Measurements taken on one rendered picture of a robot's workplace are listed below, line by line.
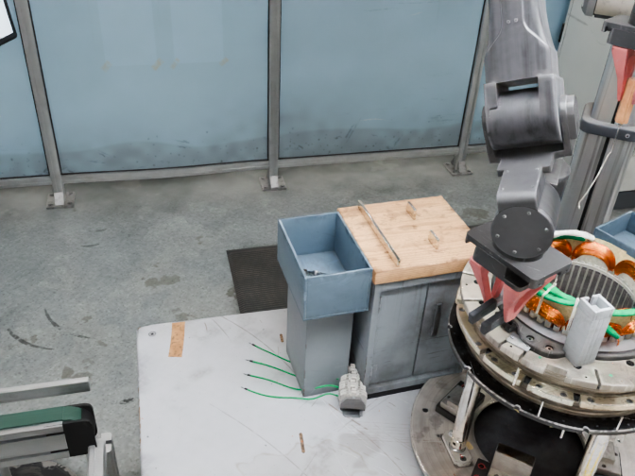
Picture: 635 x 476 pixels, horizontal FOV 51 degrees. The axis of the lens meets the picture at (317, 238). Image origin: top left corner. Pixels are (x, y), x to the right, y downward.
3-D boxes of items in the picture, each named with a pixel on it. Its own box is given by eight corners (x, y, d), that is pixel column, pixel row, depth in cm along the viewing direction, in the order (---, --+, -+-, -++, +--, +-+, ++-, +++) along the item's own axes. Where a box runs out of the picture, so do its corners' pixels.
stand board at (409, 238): (374, 285, 102) (375, 273, 101) (335, 219, 117) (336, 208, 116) (489, 267, 108) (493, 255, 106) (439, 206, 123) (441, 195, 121)
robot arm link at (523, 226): (575, 87, 64) (487, 100, 68) (562, 136, 56) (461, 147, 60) (589, 196, 70) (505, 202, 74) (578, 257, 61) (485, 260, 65)
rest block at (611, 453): (591, 471, 103) (594, 462, 102) (589, 444, 107) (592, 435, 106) (619, 479, 102) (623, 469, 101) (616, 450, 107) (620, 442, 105)
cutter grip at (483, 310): (471, 325, 79) (472, 316, 78) (467, 321, 80) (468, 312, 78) (496, 309, 80) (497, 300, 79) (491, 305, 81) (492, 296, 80)
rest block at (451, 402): (477, 401, 114) (480, 393, 113) (460, 419, 110) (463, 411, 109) (456, 388, 116) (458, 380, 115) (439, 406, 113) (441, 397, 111)
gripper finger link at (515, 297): (503, 342, 76) (523, 279, 70) (458, 306, 81) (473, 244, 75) (542, 320, 79) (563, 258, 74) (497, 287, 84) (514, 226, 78)
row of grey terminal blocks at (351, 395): (365, 417, 114) (368, 400, 112) (337, 416, 114) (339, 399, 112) (364, 375, 122) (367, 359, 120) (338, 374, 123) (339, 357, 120)
